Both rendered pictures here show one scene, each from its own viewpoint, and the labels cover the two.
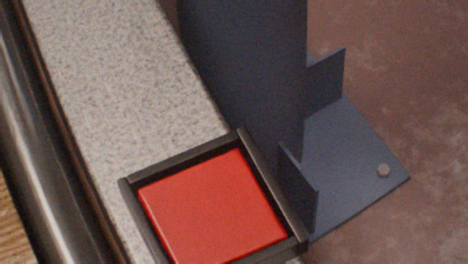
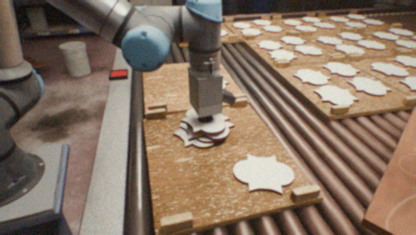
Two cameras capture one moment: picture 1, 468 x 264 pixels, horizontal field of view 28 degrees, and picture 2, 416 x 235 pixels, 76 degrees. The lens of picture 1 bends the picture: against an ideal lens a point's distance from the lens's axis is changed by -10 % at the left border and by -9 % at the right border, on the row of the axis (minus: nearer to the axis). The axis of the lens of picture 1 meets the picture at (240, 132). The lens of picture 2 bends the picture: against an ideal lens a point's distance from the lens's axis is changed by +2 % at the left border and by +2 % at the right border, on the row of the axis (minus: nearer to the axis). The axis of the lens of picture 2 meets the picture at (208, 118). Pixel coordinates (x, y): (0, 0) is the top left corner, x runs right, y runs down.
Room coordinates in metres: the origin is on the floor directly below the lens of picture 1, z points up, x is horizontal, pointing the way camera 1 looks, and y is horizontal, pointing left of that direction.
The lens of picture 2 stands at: (1.19, 0.58, 1.38)
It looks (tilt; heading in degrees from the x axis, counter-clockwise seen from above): 33 degrees down; 190
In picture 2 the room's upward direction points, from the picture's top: straight up
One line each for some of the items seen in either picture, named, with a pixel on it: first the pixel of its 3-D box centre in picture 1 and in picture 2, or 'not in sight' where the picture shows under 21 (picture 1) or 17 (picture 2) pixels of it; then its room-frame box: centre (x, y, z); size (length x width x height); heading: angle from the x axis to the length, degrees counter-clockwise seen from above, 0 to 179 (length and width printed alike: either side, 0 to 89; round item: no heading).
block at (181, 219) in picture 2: not in sight; (177, 222); (0.90, 0.47, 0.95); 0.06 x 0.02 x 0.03; 115
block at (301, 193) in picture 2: not in sight; (305, 193); (0.79, 0.71, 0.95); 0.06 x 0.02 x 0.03; 115
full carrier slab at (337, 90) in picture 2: not in sight; (338, 81); (0.19, 0.90, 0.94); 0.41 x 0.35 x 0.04; 23
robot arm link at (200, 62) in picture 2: not in sight; (205, 58); (0.60, 0.46, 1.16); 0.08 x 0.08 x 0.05
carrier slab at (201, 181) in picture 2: not in sight; (215, 152); (0.67, 0.50, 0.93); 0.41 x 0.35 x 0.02; 25
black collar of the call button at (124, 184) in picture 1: (211, 217); (119, 74); (0.24, 0.02, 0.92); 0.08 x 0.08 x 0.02; 23
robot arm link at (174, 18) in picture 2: not in sight; (157, 27); (0.64, 0.37, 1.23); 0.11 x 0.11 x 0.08; 11
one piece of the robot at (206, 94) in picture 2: not in sight; (213, 87); (0.59, 0.48, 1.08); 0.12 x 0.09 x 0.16; 121
